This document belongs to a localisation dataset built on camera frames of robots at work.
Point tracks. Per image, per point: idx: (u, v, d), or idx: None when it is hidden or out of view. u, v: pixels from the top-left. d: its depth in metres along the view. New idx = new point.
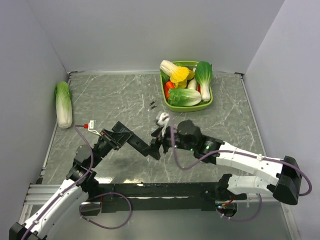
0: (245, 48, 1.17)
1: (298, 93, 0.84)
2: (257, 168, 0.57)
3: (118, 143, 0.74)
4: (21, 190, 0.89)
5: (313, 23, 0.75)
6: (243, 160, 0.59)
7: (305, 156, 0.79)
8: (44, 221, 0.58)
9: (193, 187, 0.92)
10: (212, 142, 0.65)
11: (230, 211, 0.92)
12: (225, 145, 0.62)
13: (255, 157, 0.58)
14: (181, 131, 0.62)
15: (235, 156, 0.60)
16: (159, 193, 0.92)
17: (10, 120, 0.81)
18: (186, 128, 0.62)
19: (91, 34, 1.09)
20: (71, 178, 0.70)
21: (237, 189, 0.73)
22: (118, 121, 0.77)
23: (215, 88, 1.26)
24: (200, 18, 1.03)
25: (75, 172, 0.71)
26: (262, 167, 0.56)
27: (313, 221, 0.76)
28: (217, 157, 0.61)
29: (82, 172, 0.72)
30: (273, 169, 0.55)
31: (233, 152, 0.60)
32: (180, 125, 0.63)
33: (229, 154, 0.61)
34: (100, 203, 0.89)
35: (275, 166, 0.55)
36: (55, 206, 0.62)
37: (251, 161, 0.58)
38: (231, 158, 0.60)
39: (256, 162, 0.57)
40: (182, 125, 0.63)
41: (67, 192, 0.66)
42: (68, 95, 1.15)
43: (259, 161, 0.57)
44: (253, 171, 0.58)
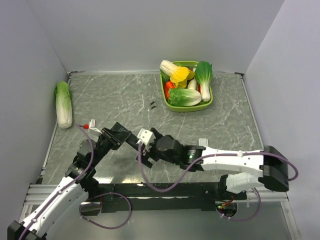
0: (245, 48, 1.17)
1: (298, 92, 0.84)
2: (240, 164, 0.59)
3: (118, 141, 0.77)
4: (21, 190, 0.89)
5: (313, 23, 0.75)
6: (226, 160, 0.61)
7: (305, 156, 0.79)
8: (42, 219, 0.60)
9: (193, 187, 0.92)
10: (194, 150, 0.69)
11: (230, 211, 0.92)
12: (206, 150, 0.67)
13: (236, 154, 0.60)
14: (162, 147, 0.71)
15: (217, 158, 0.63)
16: (158, 193, 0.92)
17: (10, 120, 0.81)
18: (166, 144, 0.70)
19: (91, 34, 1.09)
20: (69, 175, 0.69)
21: (234, 188, 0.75)
22: (117, 122, 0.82)
23: (215, 88, 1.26)
24: (200, 18, 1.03)
25: (74, 170, 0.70)
26: (244, 163, 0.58)
27: (314, 222, 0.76)
28: (201, 164, 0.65)
29: (81, 169, 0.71)
30: (255, 162, 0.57)
31: (214, 154, 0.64)
32: (160, 143, 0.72)
33: (212, 158, 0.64)
34: (100, 203, 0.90)
35: (257, 159, 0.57)
36: (53, 204, 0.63)
37: (234, 158, 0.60)
38: (215, 161, 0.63)
39: (238, 159, 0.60)
40: (161, 143, 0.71)
41: (66, 190, 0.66)
42: (68, 95, 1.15)
43: (242, 156, 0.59)
44: (239, 168, 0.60)
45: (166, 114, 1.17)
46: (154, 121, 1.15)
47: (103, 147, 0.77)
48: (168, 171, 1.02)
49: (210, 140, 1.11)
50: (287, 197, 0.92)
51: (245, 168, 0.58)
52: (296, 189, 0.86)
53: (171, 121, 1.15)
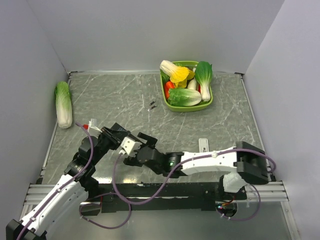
0: (245, 48, 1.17)
1: (298, 92, 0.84)
2: (216, 164, 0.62)
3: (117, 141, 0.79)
4: (21, 189, 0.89)
5: (313, 23, 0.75)
6: (203, 162, 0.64)
7: (305, 156, 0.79)
8: (41, 217, 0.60)
9: (193, 187, 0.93)
10: (174, 157, 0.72)
11: (230, 211, 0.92)
12: (185, 155, 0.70)
13: (210, 155, 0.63)
14: (142, 159, 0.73)
15: (195, 162, 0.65)
16: (158, 193, 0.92)
17: (10, 120, 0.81)
18: (146, 155, 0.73)
19: (91, 34, 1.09)
20: (69, 173, 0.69)
21: (229, 187, 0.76)
22: (115, 123, 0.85)
23: (215, 88, 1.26)
24: (200, 18, 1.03)
25: (73, 167, 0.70)
26: (220, 162, 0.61)
27: (314, 222, 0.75)
28: (182, 169, 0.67)
29: (81, 167, 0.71)
30: (229, 159, 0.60)
31: (191, 159, 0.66)
32: (139, 154, 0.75)
33: (190, 162, 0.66)
34: (100, 203, 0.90)
35: (230, 157, 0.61)
36: (52, 202, 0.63)
37: (209, 160, 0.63)
38: (193, 165, 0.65)
39: (214, 159, 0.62)
40: (140, 154, 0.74)
41: (66, 188, 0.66)
42: (68, 95, 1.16)
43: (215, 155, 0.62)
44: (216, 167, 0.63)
45: (166, 114, 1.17)
46: (154, 121, 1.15)
47: (103, 145, 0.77)
48: None
49: (210, 140, 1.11)
50: (287, 197, 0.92)
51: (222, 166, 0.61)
52: (295, 189, 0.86)
53: (171, 121, 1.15)
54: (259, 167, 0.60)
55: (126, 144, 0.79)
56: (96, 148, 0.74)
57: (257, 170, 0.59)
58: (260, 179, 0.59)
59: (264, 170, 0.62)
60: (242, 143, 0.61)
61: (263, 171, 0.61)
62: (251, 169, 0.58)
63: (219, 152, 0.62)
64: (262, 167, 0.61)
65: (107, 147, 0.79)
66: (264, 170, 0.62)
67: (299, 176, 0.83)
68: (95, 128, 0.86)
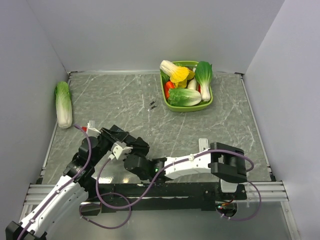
0: (245, 48, 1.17)
1: (298, 93, 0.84)
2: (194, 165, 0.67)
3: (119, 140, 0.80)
4: (21, 189, 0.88)
5: (313, 23, 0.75)
6: (182, 166, 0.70)
7: (305, 157, 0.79)
8: (41, 219, 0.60)
9: (193, 187, 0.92)
10: (159, 163, 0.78)
11: (230, 211, 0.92)
12: (168, 161, 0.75)
13: (187, 158, 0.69)
14: (128, 167, 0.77)
15: (176, 166, 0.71)
16: (159, 193, 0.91)
17: (10, 120, 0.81)
18: (132, 163, 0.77)
19: (91, 34, 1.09)
20: (68, 174, 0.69)
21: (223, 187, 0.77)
22: (114, 125, 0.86)
23: (215, 88, 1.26)
24: (200, 18, 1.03)
25: (72, 168, 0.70)
26: (196, 164, 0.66)
27: (313, 222, 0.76)
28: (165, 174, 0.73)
29: (79, 167, 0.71)
30: (205, 161, 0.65)
31: (172, 164, 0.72)
32: (126, 163, 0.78)
33: (171, 167, 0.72)
34: (100, 203, 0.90)
35: (206, 158, 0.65)
36: (51, 204, 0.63)
37: (187, 163, 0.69)
38: (174, 169, 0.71)
39: (191, 162, 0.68)
40: (127, 162, 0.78)
41: (65, 189, 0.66)
42: (68, 95, 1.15)
43: (192, 157, 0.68)
44: (194, 169, 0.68)
45: (166, 114, 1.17)
46: (154, 121, 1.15)
47: (103, 145, 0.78)
48: None
49: (210, 140, 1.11)
50: (287, 197, 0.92)
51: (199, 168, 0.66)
52: (295, 189, 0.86)
53: (171, 121, 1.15)
54: (236, 166, 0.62)
55: (115, 149, 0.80)
56: (96, 149, 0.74)
57: (233, 169, 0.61)
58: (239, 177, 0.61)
59: (244, 169, 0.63)
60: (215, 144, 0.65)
61: (242, 169, 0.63)
62: (226, 168, 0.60)
63: (194, 155, 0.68)
64: (240, 165, 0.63)
65: (107, 148, 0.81)
66: (243, 168, 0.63)
67: (299, 176, 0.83)
68: (93, 129, 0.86)
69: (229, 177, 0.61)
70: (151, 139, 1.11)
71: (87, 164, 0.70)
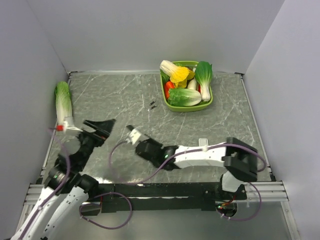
0: (244, 48, 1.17)
1: (298, 92, 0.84)
2: (206, 157, 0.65)
3: (107, 132, 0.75)
4: (21, 189, 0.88)
5: (313, 23, 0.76)
6: (194, 155, 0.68)
7: (305, 156, 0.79)
8: (28, 238, 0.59)
9: (193, 187, 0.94)
10: (170, 150, 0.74)
11: (230, 211, 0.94)
12: (180, 148, 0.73)
13: (201, 149, 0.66)
14: (138, 151, 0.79)
15: (187, 155, 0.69)
16: (158, 193, 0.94)
17: (10, 120, 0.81)
18: (141, 148, 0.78)
19: (91, 34, 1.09)
20: (50, 184, 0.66)
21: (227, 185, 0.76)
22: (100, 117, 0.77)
23: (215, 88, 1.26)
24: (200, 18, 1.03)
25: (53, 178, 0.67)
26: (209, 155, 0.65)
27: (313, 221, 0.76)
28: (174, 161, 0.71)
29: (61, 175, 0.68)
30: (218, 154, 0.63)
31: (184, 152, 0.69)
32: (137, 147, 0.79)
33: (182, 155, 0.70)
34: (100, 203, 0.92)
35: (219, 152, 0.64)
36: (36, 221, 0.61)
37: (200, 153, 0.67)
38: (185, 157, 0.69)
39: (204, 153, 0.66)
40: (138, 147, 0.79)
41: (48, 204, 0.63)
42: (68, 95, 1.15)
43: (206, 149, 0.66)
44: (205, 160, 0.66)
45: (166, 114, 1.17)
46: (154, 121, 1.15)
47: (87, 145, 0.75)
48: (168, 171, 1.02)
49: (210, 140, 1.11)
50: (287, 197, 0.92)
51: (210, 160, 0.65)
52: (295, 188, 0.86)
53: (171, 121, 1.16)
54: (248, 164, 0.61)
55: (132, 133, 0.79)
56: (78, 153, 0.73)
57: (246, 166, 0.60)
58: (249, 176, 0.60)
59: (255, 168, 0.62)
60: (232, 139, 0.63)
61: (254, 168, 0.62)
62: (239, 164, 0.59)
63: (208, 147, 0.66)
64: (252, 164, 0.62)
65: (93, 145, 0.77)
66: (255, 167, 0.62)
67: (299, 176, 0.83)
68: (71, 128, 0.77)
69: (240, 173, 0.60)
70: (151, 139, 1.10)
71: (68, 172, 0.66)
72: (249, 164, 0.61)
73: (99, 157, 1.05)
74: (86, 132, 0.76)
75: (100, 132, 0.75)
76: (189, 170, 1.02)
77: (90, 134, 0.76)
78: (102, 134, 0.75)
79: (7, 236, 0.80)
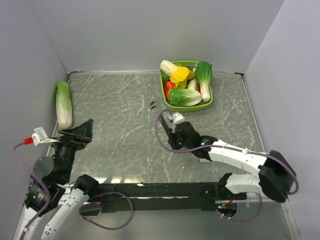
0: (244, 48, 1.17)
1: (298, 93, 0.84)
2: (243, 160, 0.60)
3: (90, 137, 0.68)
4: (21, 189, 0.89)
5: (313, 23, 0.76)
6: (231, 154, 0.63)
7: (305, 157, 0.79)
8: None
9: (193, 187, 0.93)
10: (207, 139, 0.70)
11: (230, 211, 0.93)
12: (218, 141, 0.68)
13: (241, 151, 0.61)
14: (178, 127, 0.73)
15: (224, 151, 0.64)
16: (158, 193, 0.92)
17: (10, 121, 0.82)
18: (181, 126, 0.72)
19: (91, 35, 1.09)
20: (31, 204, 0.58)
21: (233, 187, 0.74)
22: (85, 122, 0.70)
23: (215, 88, 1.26)
24: (200, 18, 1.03)
25: (32, 198, 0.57)
26: (247, 160, 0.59)
27: (313, 221, 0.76)
28: (209, 151, 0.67)
29: (41, 195, 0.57)
30: (257, 161, 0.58)
31: (222, 146, 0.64)
32: (178, 125, 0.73)
33: (219, 149, 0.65)
34: (100, 203, 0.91)
35: (259, 159, 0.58)
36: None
37: (237, 154, 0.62)
38: (221, 152, 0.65)
39: (243, 155, 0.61)
40: (180, 125, 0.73)
41: (33, 224, 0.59)
42: (68, 95, 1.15)
43: (245, 154, 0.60)
44: (241, 163, 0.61)
45: (166, 114, 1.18)
46: (154, 121, 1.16)
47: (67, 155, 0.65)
48: (168, 171, 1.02)
49: None
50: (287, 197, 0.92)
51: (246, 165, 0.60)
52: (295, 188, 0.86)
53: None
54: (282, 183, 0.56)
55: (175, 114, 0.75)
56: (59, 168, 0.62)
57: (280, 185, 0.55)
58: (279, 194, 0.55)
59: (286, 190, 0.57)
60: (276, 153, 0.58)
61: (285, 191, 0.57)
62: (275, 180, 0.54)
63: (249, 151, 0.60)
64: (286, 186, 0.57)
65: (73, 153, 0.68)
66: (286, 188, 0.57)
67: (299, 177, 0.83)
68: (48, 139, 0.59)
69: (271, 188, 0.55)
70: (151, 139, 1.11)
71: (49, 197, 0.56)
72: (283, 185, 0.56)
73: (99, 157, 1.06)
74: (65, 141, 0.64)
75: (81, 138, 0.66)
76: (188, 170, 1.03)
77: (68, 143, 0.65)
78: (83, 140, 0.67)
79: (7, 236, 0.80)
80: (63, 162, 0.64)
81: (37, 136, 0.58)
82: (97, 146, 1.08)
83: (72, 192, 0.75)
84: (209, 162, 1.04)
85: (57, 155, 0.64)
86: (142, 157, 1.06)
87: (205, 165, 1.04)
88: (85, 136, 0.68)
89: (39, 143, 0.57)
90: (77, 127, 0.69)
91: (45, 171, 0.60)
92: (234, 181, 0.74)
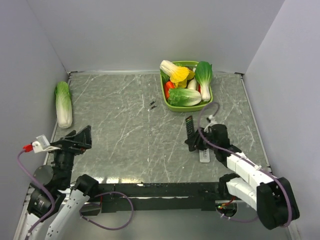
0: (244, 48, 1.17)
1: (298, 92, 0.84)
2: (250, 174, 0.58)
3: (90, 145, 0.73)
4: (21, 189, 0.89)
5: (313, 22, 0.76)
6: (243, 165, 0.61)
7: (305, 156, 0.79)
8: None
9: (192, 187, 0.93)
10: (232, 148, 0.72)
11: (230, 211, 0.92)
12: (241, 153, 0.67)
13: (254, 167, 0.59)
14: (215, 127, 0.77)
15: (240, 161, 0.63)
16: (158, 193, 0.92)
17: (10, 120, 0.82)
18: (218, 127, 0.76)
19: (91, 35, 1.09)
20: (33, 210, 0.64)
21: (233, 189, 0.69)
22: (85, 128, 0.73)
23: (215, 88, 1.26)
24: (200, 18, 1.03)
25: (34, 205, 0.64)
26: (254, 175, 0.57)
27: (313, 222, 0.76)
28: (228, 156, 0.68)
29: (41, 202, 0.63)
30: (262, 179, 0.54)
31: (240, 157, 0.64)
32: (217, 125, 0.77)
33: (236, 158, 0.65)
34: (100, 203, 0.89)
35: (265, 179, 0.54)
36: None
37: (248, 167, 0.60)
38: (236, 161, 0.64)
39: (253, 171, 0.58)
40: (218, 126, 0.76)
41: (35, 229, 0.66)
42: (68, 95, 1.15)
43: (256, 170, 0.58)
44: (248, 177, 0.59)
45: (166, 114, 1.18)
46: (154, 121, 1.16)
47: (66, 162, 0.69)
48: (168, 171, 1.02)
49: None
50: None
51: (252, 179, 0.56)
52: (295, 188, 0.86)
53: (171, 121, 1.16)
54: (277, 211, 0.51)
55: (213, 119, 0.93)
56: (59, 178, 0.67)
57: (273, 209, 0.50)
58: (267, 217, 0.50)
59: (279, 221, 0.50)
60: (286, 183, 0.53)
61: (278, 222, 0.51)
62: (269, 201, 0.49)
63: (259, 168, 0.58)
64: (281, 217, 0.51)
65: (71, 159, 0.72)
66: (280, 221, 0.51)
67: (299, 176, 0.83)
68: (50, 147, 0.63)
69: (261, 207, 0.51)
70: (150, 139, 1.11)
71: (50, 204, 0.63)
72: (277, 213, 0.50)
73: (99, 157, 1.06)
74: (65, 148, 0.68)
75: (81, 145, 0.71)
76: (188, 170, 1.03)
77: (68, 150, 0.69)
78: (83, 147, 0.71)
79: (7, 236, 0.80)
80: (62, 168, 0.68)
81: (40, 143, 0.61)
82: (97, 146, 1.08)
83: (72, 193, 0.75)
84: (209, 162, 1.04)
85: (56, 162, 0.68)
86: (142, 157, 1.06)
87: (205, 165, 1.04)
88: (85, 143, 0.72)
89: (40, 150, 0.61)
90: (78, 134, 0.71)
91: (46, 179, 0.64)
92: (238, 184, 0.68)
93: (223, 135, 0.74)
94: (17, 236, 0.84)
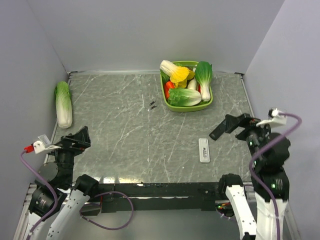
0: (244, 49, 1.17)
1: (298, 92, 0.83)
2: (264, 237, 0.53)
3: (89, 143, 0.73)
4: (21, 190, 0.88)
5: (312, 23, 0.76)
6: (264, 206, 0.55)
7: (306, 156, 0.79)
8: None
9: (193, 187, 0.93)
10: (281, 183, 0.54)
11: (230, 212, 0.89)
12: (279, 204, 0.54)
13: (276, 218, 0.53)
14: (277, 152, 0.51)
15: (270, 219, 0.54)
16: (158, 193, 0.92)
17: (10, 120, 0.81)
18: (279, 155, 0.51)
19: (91, 34, 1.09)
20: (35, 210, 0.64)
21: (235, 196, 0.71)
22: (85, 127, 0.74)
23: (215, 87, 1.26)
24: (200, 18, 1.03)
25: (36, 204, 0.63)
26: None
27: (314, 221, 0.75)
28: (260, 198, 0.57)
29: (42, 201, 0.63)
30: None
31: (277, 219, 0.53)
32: (278, 150, 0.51)
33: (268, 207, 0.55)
34: (100, 203, 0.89)
35: None
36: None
37: (269, 212, 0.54)
38: (268, 217, 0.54)
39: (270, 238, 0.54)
40: (279, 152, 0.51)
41: (37, 228, 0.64)
42: (68, 95, 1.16)
43: (275, 229, 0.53)
44: (262, 225, 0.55)
45: (166, 114, 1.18)
46: (154, 121, 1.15)
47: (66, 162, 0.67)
48: (168, 171, 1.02)
49: (209, 140, 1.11)
50: None
51: None
52: (296, 187, 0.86)
53: (171, 121, 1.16)
54: None
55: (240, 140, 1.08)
56: (62, 178, 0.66)
57: None
58: None
59: None
60: None
61: None
62: None
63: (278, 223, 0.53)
64: None
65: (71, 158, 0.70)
66: None
67: (299, 176, 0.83)
68: (51, 146, 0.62)
69: None
70: (150, 139, 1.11)
71: (51, 205, 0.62)
72: None
73: (99, 157, 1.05)
74: (66, 147, 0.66)
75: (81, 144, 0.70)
76: (189, 170, 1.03)
77: (69, 149, 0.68)
78: (83, 146, 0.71)
79: (7, 235, 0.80)
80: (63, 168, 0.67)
81: (42, 142, 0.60)
82: (97, 146, 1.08)
83: (72, 193, 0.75)
84: (209, 162, 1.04)
85: (57, 161, 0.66)
86: (142, 157, 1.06)
87: (205, 165, 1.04)
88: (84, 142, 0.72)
89: (40, 150, 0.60)
90: (76, 134, 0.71)
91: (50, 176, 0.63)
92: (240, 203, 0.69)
93: (278, 161, 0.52)
94: (16, 236, 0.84)
